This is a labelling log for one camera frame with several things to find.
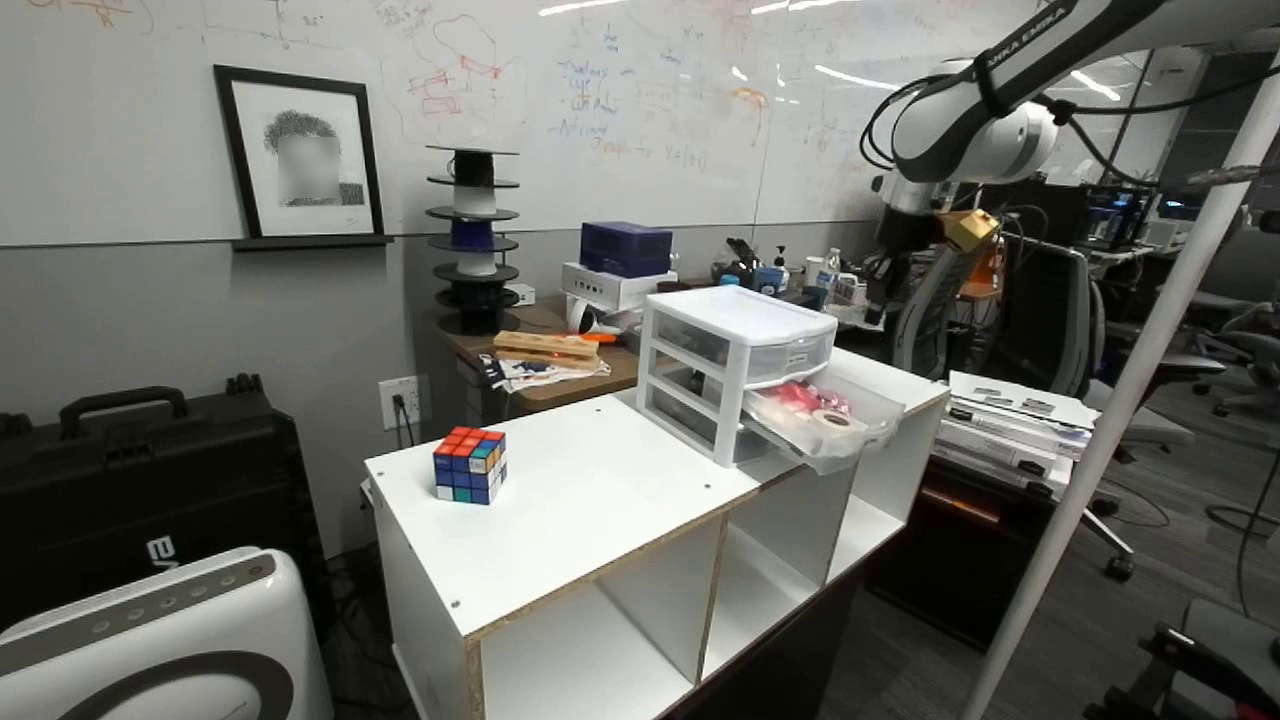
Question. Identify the clear top drawer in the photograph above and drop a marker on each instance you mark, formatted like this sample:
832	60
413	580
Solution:
830	441

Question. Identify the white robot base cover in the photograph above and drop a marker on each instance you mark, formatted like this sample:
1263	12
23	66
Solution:
220	637

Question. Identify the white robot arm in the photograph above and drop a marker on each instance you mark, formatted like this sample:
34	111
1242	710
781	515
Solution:
990	122

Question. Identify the white three-drawer organizer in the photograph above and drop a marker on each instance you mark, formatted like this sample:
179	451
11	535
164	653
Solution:
711	351

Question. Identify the red items in drawer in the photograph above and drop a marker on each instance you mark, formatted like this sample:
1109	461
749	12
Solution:
809	399

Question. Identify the white flat box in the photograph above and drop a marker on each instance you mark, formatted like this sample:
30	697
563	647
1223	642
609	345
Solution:
606	288

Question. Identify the dark blue box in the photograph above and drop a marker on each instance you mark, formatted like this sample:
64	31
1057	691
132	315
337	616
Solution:
624	250

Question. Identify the wooden block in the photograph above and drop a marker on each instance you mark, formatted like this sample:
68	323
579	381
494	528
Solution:
546	345

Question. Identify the black filament spool stack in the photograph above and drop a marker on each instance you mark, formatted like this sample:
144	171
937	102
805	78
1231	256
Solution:
476	272

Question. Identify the colourful puzzle cube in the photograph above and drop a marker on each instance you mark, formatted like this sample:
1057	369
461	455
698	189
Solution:
471	466

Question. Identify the white cubby shelf unit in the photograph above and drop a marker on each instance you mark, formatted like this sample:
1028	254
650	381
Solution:
620	568

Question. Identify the framed portrait picture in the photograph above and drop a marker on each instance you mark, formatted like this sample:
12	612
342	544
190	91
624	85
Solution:
303	159

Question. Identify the stack of papers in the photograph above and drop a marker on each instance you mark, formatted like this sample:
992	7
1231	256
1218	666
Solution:
1014	424

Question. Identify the grey office chair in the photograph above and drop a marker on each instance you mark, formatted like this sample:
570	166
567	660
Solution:
980	515

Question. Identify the black hard case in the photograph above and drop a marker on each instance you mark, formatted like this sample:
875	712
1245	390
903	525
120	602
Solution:
136	483

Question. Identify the white diagonal pole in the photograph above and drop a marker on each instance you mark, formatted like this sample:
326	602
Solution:
1248	149

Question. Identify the white wall outlet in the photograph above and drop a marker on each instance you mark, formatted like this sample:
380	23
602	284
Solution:
396	403

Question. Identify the gold wrist camera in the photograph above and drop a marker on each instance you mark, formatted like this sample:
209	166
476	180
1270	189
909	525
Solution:
971	230

